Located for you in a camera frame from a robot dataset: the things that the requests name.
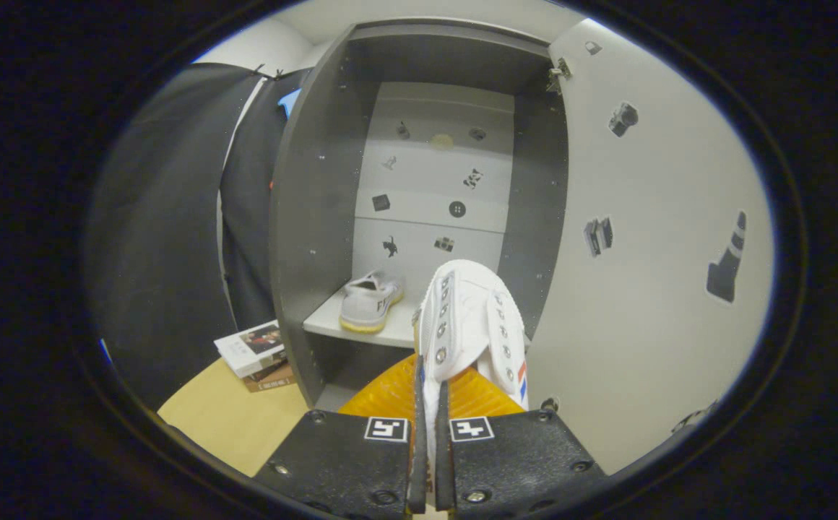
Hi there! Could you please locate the brown book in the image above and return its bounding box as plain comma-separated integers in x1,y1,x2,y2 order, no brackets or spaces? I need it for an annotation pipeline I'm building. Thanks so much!
242,361,297,393

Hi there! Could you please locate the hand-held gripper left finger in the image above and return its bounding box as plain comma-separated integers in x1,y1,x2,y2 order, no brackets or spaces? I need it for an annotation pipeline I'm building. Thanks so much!
253,352,428,517

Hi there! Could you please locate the white shoe with yellow sole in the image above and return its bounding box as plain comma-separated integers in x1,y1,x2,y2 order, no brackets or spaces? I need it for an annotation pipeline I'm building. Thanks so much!
338,271,405,334

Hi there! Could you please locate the white shoe with striped side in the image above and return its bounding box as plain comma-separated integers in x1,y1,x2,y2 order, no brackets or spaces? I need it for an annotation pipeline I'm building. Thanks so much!
412,259,532,499

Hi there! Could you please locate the white book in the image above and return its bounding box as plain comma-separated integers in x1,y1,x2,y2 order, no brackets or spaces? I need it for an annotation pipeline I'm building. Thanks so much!
215,320,288,378

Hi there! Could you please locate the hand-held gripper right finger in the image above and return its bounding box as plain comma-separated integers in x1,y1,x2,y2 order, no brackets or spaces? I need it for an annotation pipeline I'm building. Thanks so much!
433,365,608,519

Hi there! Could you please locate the dark grey shoe cabinet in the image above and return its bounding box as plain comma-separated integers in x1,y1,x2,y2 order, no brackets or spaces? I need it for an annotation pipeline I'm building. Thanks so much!
269,18,571,409

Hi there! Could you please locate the grey shoe cabinet door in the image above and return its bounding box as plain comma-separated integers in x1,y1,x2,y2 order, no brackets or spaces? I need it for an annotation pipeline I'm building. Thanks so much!
527,18,775,477

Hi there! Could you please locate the black backdrop cloth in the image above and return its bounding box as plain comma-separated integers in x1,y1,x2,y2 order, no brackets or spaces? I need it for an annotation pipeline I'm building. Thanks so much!
87,61,311,409

